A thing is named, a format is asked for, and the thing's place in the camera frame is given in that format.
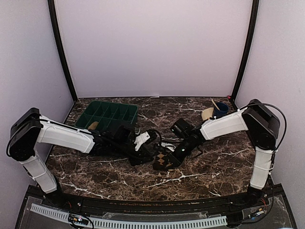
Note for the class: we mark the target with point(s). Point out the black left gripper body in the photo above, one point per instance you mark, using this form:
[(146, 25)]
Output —
[(118, 148)]

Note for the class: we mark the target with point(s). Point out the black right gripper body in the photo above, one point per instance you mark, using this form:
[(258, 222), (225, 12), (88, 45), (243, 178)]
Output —
[(188, 148)]

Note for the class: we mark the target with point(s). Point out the green plastic divider tray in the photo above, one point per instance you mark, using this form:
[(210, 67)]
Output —
[(106, 114)]

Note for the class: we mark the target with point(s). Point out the tan ribbed sock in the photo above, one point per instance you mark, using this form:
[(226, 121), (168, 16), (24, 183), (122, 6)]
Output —
[(93, 125)]

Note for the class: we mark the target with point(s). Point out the brown argyle sock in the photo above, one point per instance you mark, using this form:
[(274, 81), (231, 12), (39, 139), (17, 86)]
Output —
[(162, 161)]

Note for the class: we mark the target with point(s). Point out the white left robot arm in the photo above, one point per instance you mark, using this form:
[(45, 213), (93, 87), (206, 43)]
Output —
[(33, 128)]

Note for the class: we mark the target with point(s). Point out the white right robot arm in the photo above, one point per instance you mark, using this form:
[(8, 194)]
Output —
[(257, 119)]

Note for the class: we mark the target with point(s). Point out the cream floral plate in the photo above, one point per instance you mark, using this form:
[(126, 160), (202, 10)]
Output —
[(207, 113)]

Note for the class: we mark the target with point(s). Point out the blue speckled mug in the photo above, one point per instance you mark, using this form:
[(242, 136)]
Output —
[(220, 109)]

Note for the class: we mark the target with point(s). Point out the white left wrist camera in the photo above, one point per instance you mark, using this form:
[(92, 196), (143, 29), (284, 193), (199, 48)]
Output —
[(140, 140)]

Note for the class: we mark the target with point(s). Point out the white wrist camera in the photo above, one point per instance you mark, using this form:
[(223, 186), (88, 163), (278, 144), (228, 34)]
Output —
[(140, 140), (169, 146)]

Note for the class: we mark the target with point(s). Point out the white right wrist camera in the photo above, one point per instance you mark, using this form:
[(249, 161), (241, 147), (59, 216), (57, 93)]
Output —
[(169, 146)]

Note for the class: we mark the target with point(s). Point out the right black frame post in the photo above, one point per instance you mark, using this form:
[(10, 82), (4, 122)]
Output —
[(246, 52)]

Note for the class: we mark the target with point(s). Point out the black frame post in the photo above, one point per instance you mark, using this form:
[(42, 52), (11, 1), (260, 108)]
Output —
[(246, 52), (60, 49)]

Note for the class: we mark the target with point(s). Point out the black front rail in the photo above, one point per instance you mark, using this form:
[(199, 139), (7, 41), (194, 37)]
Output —
[(94, 205)]

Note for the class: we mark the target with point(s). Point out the left black frame post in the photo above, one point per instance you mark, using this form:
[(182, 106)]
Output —
[(60, 49)]

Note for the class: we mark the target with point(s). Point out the white slotted cable duct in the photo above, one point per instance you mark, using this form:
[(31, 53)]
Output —
[(129, 222)]

